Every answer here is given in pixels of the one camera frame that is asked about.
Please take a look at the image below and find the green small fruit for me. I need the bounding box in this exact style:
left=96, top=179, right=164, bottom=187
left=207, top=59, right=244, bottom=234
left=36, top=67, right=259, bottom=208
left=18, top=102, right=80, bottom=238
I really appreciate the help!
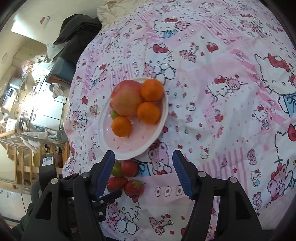
left=111, top=162, right=124, bottom=177
left=110, top=109, right=120, bottom=120

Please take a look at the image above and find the red strawberry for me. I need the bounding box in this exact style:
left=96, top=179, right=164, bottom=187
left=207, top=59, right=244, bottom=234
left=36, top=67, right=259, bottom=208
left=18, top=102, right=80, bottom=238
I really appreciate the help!
left=107, top=177, right=128, bottom=192
left=124, top=180, right=144, bottom=196

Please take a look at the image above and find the orange tangerine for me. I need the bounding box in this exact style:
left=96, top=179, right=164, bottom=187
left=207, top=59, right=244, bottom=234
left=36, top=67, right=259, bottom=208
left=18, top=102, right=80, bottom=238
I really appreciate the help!
left=137, top=102, right=161, bottom=125
left=111, top=116, right=132, bottom=138
left=140, top=78, right=164, bottom=102

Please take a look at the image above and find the wooden chair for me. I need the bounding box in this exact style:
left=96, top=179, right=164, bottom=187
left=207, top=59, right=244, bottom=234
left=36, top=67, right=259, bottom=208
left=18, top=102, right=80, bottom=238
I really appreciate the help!
left=1, top=126, right=70, bottom=190

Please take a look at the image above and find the white pink plate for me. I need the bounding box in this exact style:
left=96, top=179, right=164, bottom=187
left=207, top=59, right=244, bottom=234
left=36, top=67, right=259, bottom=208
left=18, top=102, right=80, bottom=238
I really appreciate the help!
left=97, top=76, right=168, bottom=160

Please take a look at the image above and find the white kitchen cabinet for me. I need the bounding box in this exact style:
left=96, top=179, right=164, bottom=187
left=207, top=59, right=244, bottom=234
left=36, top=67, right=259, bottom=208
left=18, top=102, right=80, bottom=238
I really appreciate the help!
left=30, top=96, right=66, bottom=131

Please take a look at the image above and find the red yellow apple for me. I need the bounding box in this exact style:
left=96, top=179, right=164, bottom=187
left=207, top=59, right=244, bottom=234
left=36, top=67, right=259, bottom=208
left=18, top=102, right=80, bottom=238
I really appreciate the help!
left=110, top=80, right=144, bottom=118

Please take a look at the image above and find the white microwave appliance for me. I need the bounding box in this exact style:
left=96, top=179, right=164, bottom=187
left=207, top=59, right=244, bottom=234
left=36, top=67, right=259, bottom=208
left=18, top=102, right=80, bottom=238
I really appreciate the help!
left=1, top=88, right=17, bottom=113

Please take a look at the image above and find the blue orange chair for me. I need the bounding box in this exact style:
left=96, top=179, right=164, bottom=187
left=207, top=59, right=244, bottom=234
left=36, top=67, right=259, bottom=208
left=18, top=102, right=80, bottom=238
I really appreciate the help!
left=46, top=57, right=76, bottom=88

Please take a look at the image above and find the pink hello kitty bedsheet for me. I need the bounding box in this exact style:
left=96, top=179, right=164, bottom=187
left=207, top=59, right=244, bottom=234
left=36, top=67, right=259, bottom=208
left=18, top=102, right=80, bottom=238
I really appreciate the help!
left=63, top=1, right=295, bottom=240

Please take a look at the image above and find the black clothes pile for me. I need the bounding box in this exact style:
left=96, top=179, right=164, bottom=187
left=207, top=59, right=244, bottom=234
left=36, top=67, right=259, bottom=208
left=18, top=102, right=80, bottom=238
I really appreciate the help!
left=53, top=14, right=102, bottom=65

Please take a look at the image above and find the cream blanket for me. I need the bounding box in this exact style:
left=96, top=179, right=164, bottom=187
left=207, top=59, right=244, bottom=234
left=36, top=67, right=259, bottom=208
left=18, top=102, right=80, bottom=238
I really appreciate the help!
left=96, top=0, right=148, bottom=29

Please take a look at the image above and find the wall sticker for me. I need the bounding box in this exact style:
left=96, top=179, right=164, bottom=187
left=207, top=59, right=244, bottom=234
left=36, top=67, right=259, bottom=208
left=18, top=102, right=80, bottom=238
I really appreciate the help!
left=40, top=16, right=51, bottom=29

